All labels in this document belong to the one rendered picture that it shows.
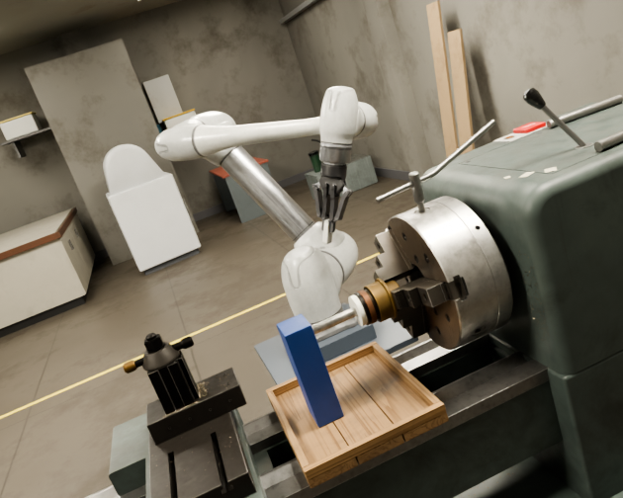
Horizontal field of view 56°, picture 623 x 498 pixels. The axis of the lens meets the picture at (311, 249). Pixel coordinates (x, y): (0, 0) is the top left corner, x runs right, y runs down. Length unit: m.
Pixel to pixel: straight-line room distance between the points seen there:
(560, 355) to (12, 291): 6.32
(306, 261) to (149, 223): 5.28
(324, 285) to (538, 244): 0.82
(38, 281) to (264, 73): 4.66
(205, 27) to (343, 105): 7.81
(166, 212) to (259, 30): 3.71
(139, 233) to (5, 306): 1.60
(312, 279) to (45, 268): 5.38
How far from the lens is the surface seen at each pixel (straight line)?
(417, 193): 1.22
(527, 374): 1.31
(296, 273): 1.79
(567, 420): 1.36
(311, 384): 1.24
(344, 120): 1.63
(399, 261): 1.29
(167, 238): 7.03
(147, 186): 6.94
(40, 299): 7.04
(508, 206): 1.19
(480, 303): 1.19
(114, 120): 8.25
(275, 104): 9.45
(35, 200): 9.29
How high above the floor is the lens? 1.58
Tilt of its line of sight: 16 degrees down
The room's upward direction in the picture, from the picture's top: 19 degrees counter-clockwise
